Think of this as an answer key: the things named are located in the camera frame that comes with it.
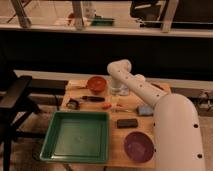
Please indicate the orange pepper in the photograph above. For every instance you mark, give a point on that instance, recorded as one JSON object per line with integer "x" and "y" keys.
{"x": 106, "y": 106}

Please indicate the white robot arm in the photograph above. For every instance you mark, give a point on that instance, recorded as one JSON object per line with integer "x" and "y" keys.
{"x": 178, "y": 140}

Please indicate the green plastic tray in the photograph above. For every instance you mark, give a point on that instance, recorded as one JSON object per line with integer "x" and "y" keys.
{"x": 77, "y": 137}

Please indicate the red bowl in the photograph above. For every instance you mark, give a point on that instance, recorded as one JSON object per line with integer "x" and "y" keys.
{"x": 96, "y": 84}

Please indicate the light blue crumpled cloth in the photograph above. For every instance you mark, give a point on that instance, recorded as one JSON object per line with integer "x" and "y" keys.
{"x": 122, "y": 91}

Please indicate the metal utensil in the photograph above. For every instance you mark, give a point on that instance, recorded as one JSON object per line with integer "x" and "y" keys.
{"x": 117, "y": 109}

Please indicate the small dark round object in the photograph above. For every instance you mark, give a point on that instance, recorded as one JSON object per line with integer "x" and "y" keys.
{"x": 73, "y": 104}

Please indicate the black rectangular block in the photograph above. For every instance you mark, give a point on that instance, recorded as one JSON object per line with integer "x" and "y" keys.
{"x": 127, "y": 123}

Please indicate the blue sponge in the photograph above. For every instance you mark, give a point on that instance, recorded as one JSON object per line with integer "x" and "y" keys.
{"x": 144, "y": 111}

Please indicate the purple bowl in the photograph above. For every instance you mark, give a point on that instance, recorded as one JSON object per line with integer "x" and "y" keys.
{"x": 138, "y": 147}

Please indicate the black handled tool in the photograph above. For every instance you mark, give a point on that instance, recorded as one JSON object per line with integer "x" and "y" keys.
{"x": 93, "y": 98}

